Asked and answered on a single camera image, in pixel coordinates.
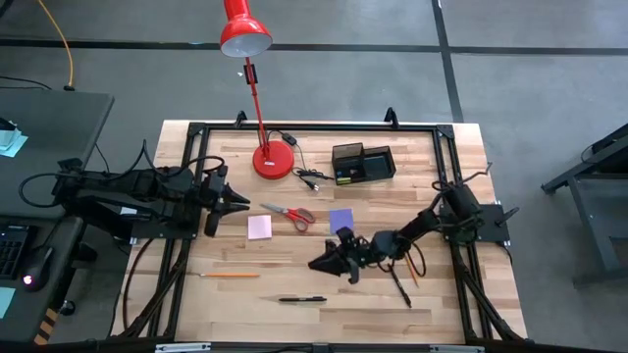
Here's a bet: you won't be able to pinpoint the yellow cable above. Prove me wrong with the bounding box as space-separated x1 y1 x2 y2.
37 0 76 92

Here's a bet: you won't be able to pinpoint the red-handled scissors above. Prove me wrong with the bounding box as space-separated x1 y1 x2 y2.
259 202 316 233

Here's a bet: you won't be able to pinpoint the red desk lamp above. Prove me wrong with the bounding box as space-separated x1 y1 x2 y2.
219 0 295 180

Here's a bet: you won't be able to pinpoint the black lamp power cable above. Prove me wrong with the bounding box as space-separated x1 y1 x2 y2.
267 128 340 192

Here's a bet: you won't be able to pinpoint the black computer mouse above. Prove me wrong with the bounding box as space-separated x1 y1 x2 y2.
20 244 54 293

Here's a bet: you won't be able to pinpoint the dark metal cart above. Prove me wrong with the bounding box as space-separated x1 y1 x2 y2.
541 122 628 285

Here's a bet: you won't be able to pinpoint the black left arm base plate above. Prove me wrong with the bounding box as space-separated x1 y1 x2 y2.
130 220 200 240

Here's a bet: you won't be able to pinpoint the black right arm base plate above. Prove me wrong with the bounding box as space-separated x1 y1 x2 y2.
440 203 520 243

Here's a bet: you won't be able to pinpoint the pink sticky note pad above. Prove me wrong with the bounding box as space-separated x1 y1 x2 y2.
246 214 274 241

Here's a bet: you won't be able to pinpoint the grey side table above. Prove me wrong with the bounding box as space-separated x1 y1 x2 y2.
0 89 117 220

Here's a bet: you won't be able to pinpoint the black corner clamp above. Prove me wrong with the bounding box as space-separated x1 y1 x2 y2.
57 156 84 173

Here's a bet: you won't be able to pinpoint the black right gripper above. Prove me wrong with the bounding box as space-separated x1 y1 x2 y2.
309 237 382 285

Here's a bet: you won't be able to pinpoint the dark computer desk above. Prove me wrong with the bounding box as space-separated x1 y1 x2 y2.
0 215 84 344

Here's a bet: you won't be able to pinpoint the black mesh desk organizer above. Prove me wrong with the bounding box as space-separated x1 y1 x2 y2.
331 142 397 186

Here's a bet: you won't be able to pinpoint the silver metal bracket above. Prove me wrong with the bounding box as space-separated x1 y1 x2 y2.
429 344 486 353
154 342 212 353

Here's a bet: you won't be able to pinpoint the black aluminium table frame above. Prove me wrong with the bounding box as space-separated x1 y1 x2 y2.
110 106 529 344

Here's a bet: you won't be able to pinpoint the yellow black hazard tape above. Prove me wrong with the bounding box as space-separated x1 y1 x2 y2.
32 307 59 346

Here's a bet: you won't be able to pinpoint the black computer keyboard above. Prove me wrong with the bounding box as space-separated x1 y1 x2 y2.
0 224 31 280

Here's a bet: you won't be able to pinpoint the teal paper sheet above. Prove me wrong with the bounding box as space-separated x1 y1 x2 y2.
0 127 29 158
0 286 17 320

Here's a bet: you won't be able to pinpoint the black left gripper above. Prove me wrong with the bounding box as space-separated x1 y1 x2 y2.
198 184 250 238

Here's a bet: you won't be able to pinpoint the purple sticky note pad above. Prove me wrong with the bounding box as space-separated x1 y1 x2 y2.
329 209 355 235

